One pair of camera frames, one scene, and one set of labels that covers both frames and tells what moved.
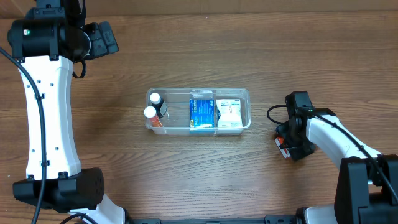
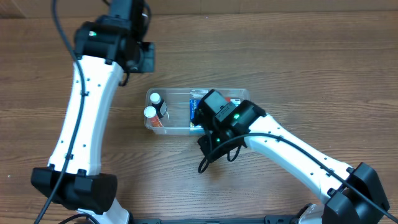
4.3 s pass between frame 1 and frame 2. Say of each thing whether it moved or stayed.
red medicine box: moved
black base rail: stayed
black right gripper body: moved
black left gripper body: moved
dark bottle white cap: stayed
